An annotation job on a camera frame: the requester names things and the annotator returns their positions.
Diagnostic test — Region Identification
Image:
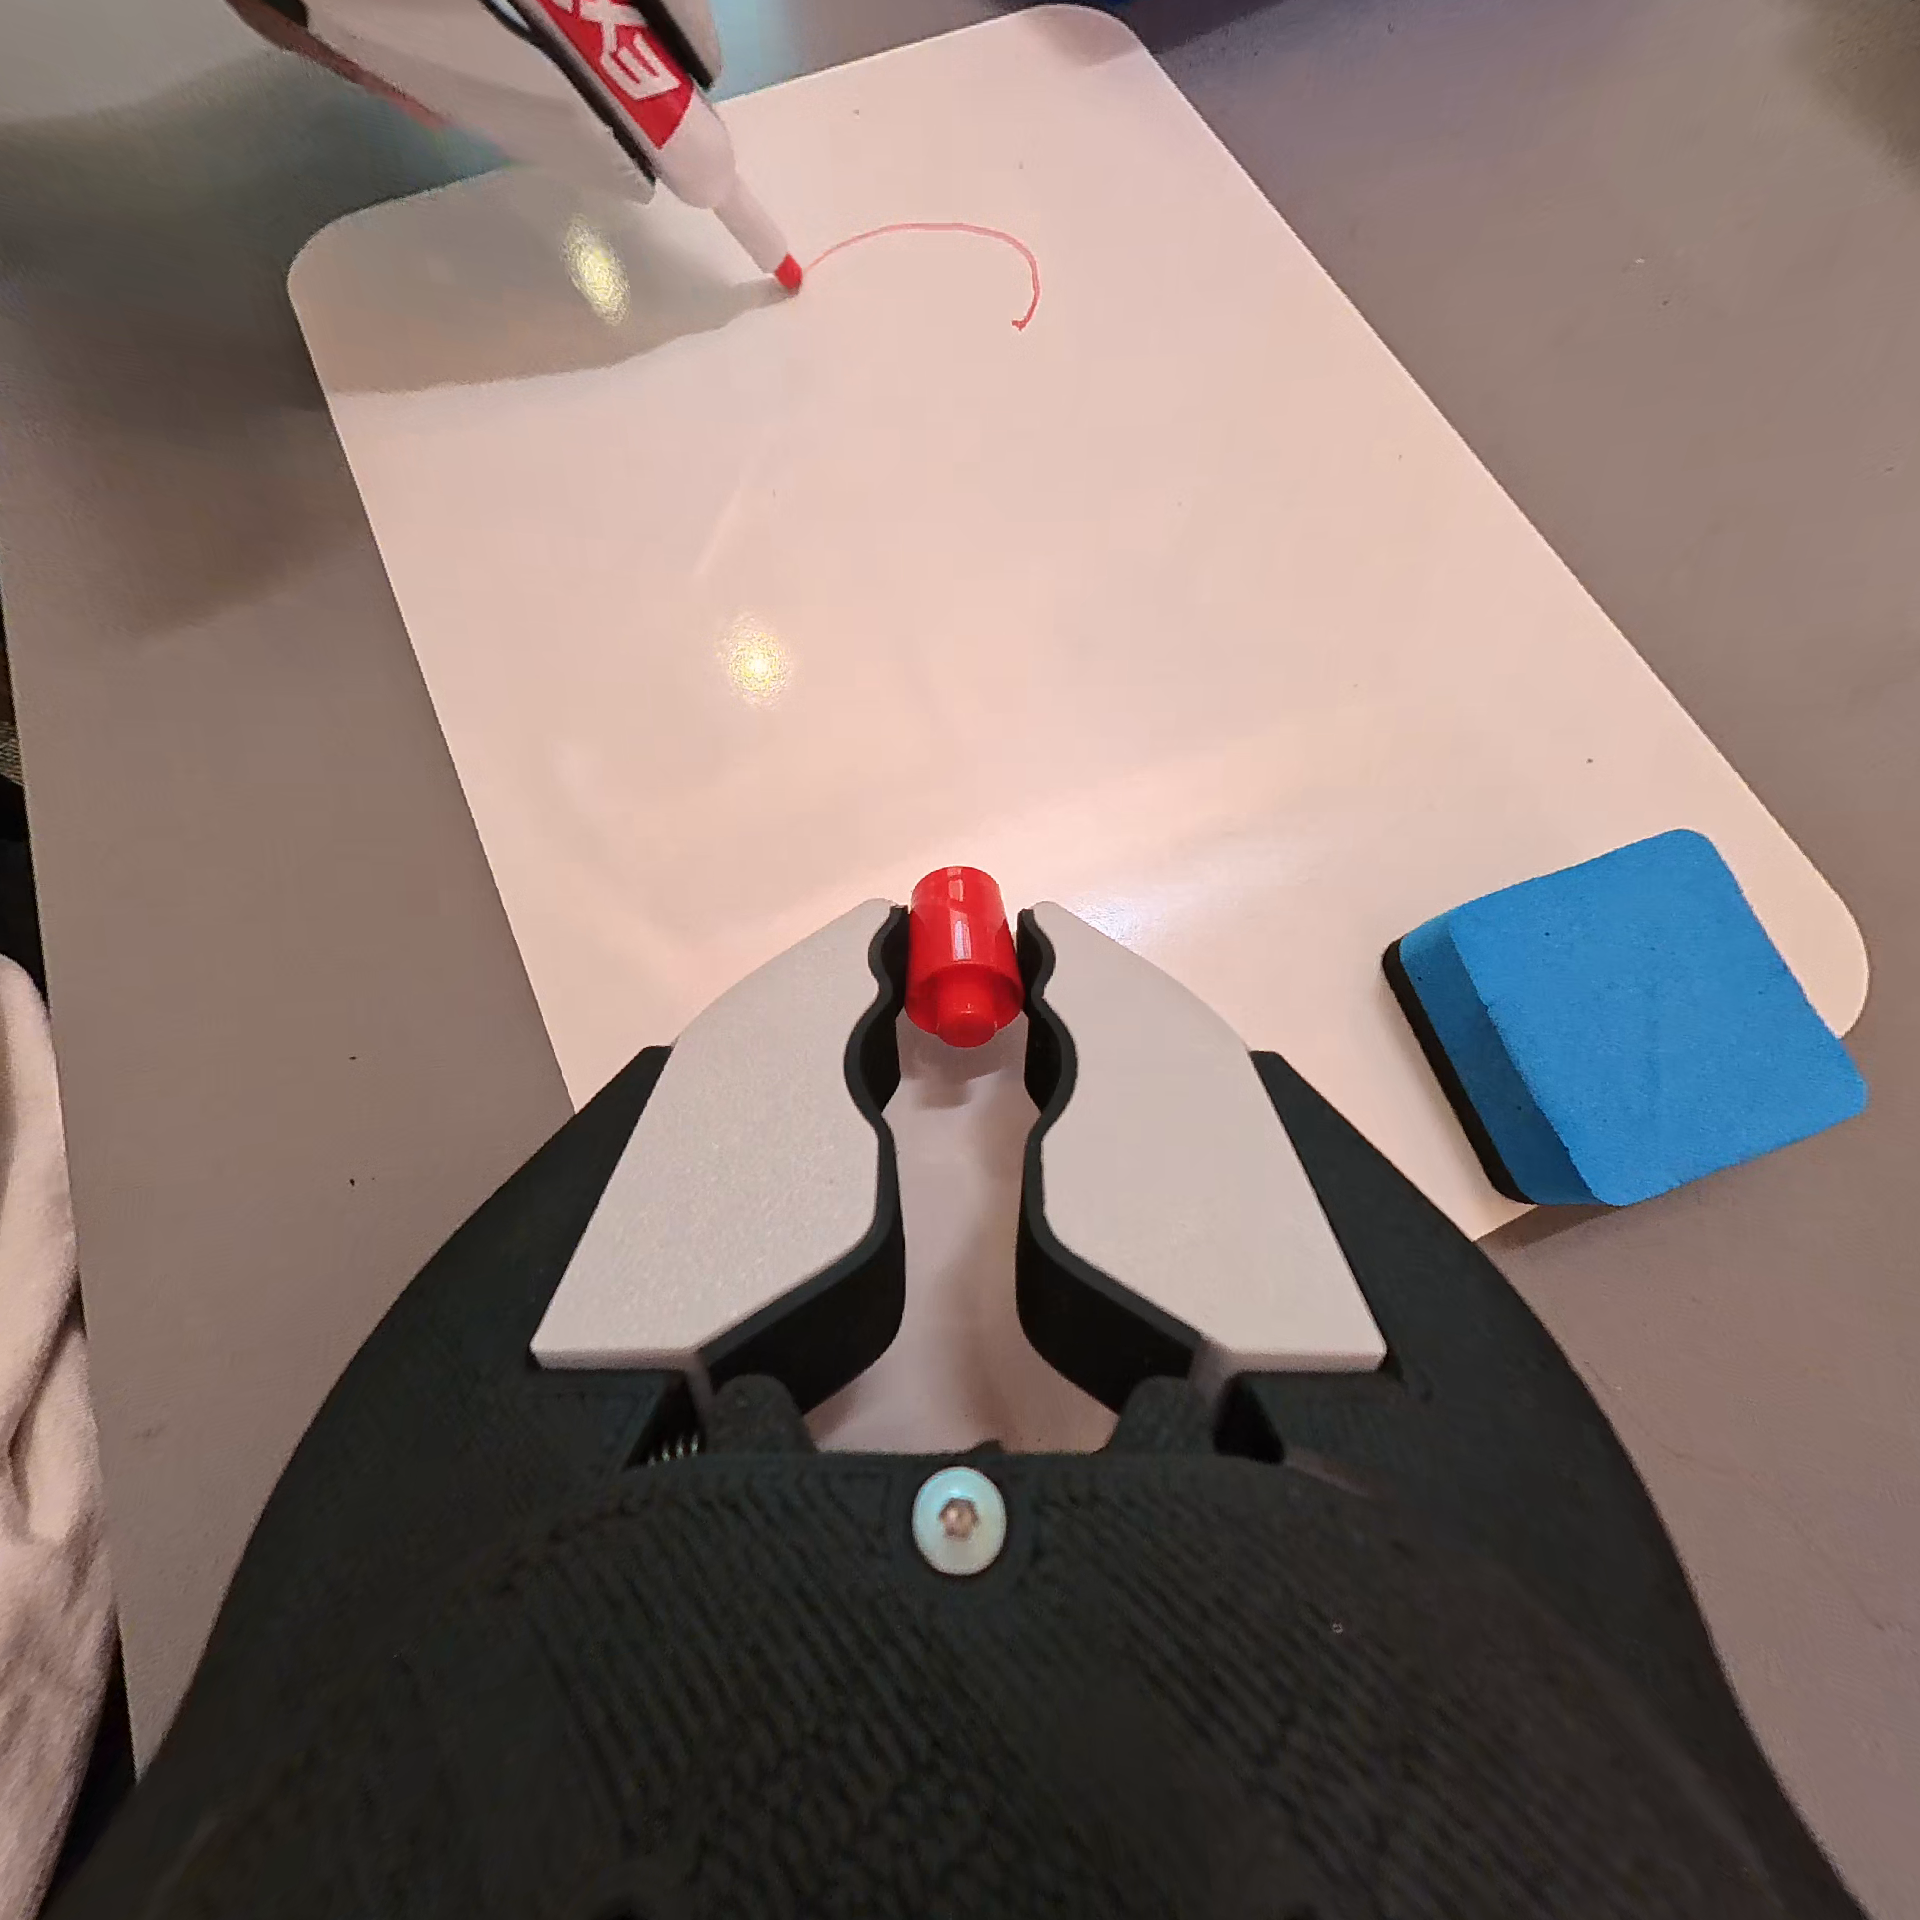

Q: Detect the red marker cap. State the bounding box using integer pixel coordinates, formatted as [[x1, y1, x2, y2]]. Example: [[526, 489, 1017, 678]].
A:
[[904, 864, 1029, 1046]]

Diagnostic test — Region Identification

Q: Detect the person's left hand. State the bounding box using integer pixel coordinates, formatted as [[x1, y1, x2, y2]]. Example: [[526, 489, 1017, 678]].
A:
[[232, 0, 454, 127]]

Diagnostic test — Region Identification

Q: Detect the red dry-erase marker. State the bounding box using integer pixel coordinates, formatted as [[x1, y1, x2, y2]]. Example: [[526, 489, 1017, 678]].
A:
[[503, 0, 807, 292]]

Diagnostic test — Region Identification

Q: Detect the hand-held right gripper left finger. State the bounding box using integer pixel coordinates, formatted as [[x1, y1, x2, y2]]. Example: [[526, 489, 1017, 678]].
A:
[[529, 900, 911, 1413]]

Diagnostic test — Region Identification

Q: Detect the white whiteboard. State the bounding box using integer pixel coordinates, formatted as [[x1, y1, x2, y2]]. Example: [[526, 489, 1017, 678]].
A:
[[286, 5, 1872, 1456]]

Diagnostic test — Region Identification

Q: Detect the blue whiteboard eraser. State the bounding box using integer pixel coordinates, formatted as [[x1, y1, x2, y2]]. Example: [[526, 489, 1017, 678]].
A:
[[1382, 827, 1872, 1211]]

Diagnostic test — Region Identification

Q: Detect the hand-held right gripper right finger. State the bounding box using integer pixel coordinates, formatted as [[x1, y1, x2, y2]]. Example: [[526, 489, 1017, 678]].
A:
[[1017, 900, 1390, 1413]]

